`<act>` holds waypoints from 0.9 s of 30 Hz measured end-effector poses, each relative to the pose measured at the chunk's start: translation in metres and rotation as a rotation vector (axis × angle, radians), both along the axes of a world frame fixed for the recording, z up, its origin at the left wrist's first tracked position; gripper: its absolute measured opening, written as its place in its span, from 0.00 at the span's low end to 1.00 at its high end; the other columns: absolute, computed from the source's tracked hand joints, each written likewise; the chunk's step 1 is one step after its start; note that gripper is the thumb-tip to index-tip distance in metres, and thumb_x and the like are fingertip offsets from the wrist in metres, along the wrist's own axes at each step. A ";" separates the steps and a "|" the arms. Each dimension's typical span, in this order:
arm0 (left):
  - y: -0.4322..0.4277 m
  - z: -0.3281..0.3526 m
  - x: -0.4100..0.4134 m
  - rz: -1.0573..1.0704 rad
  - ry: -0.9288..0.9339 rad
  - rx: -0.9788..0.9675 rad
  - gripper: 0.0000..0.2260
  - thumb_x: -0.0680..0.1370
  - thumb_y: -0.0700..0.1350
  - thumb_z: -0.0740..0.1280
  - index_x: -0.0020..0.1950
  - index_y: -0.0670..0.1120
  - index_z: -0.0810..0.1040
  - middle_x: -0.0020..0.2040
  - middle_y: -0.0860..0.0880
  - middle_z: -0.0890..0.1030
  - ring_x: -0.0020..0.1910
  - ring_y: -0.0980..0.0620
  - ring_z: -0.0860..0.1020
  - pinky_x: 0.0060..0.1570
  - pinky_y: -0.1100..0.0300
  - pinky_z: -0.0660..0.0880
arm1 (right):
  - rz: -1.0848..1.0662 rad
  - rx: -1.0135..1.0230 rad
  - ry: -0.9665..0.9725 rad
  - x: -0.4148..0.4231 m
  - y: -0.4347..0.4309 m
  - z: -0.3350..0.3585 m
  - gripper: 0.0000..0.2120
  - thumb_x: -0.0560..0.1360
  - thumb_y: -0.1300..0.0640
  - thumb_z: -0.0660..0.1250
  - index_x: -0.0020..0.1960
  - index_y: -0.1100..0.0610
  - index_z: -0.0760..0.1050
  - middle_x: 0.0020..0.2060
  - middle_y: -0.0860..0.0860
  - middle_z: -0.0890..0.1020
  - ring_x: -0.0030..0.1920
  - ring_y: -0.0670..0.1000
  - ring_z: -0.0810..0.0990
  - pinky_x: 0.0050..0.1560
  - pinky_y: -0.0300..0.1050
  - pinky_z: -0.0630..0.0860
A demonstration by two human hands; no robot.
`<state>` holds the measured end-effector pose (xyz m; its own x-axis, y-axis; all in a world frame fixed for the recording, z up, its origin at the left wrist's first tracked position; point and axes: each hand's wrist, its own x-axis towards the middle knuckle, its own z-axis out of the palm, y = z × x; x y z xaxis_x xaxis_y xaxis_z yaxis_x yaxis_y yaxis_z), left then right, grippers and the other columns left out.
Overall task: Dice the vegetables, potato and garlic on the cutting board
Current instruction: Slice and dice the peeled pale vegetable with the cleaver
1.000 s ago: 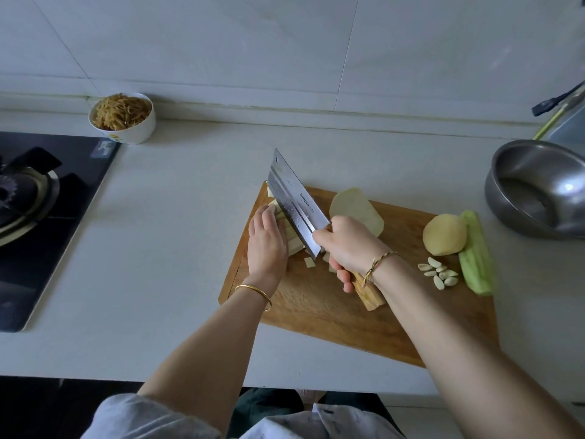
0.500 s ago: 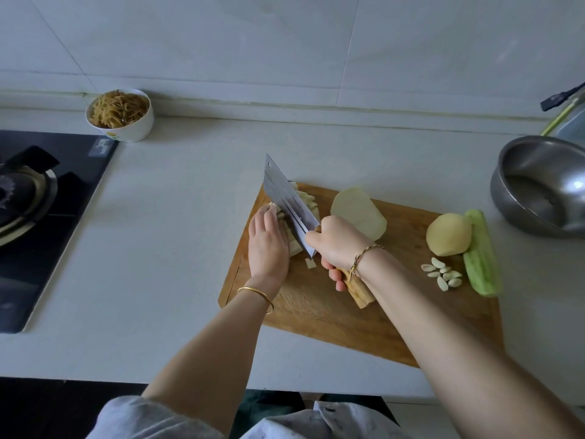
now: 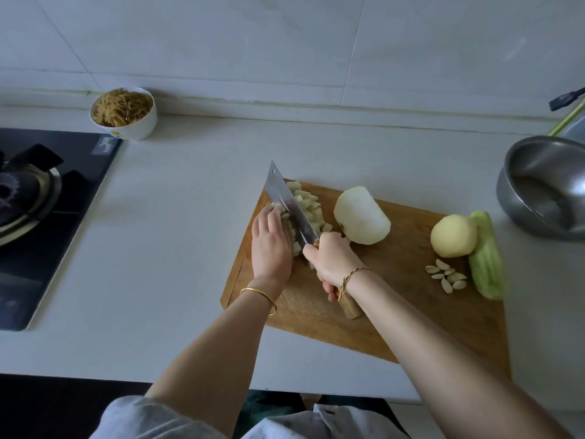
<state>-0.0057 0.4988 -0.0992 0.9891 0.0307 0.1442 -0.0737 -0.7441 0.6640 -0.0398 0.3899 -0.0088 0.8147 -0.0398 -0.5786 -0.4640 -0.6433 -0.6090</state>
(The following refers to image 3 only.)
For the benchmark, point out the deep stainless steel bowl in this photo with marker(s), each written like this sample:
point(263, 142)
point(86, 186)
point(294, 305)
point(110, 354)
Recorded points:
point(558, 173)

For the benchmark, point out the wooden cutting board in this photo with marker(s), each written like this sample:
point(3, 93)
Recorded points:
point(402, 306)

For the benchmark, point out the pile of garlic cloves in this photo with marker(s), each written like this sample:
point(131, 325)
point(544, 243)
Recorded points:
point(445, 277)

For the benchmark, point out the dark green trousers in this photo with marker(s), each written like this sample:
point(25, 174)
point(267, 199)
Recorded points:
point(265, 411)

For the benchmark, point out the white patterned garment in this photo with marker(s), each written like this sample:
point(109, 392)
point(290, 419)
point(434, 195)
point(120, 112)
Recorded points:
point(329, 425)

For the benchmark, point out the person's right foot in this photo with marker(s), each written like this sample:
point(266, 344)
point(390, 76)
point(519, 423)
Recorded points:
point(311, 398)

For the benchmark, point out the peeled green cucumber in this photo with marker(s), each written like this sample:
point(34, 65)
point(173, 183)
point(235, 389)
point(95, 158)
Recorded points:
point(485, 256)

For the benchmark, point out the person's left forearm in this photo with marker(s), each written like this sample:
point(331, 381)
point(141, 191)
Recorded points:
point(219, 361)

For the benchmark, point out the gold bangle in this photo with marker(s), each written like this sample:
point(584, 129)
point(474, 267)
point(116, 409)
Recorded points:
point(259, 295)

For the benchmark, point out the person's left hand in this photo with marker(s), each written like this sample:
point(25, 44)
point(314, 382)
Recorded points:
point(271, 251)

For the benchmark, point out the pale green cabbage vegetable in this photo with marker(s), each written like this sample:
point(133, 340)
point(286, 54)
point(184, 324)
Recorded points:
point(309, 207)

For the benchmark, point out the person's right forearm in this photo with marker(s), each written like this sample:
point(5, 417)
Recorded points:
point(448, 361)

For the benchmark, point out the white bowl of noodles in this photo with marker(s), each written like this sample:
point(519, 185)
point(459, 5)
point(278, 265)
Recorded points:
point(122, 109)

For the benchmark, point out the peeled yellow potato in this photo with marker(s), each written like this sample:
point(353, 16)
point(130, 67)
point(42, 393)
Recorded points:
point(453, 235)

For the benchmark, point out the black gas stove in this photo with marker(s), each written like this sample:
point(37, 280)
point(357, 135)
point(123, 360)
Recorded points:
point(50, 242)

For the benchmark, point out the person's right hand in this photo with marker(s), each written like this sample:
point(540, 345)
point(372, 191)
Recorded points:
point(334, 262)

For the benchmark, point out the pile of white diced vegetable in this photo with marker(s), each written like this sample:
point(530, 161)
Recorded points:
point(363, 216)

